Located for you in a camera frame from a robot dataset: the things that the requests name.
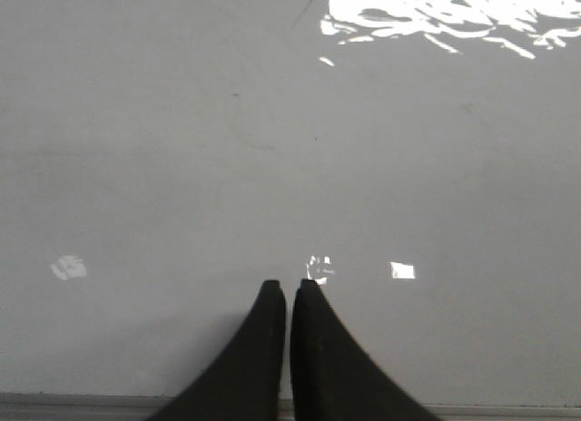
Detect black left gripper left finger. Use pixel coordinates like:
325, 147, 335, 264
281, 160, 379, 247
156, 279, 286, 420

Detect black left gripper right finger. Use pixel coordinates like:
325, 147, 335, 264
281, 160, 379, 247
290, 279, 438, 420

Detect white whiteboard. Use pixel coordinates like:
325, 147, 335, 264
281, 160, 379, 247
1, 0, 580, 420

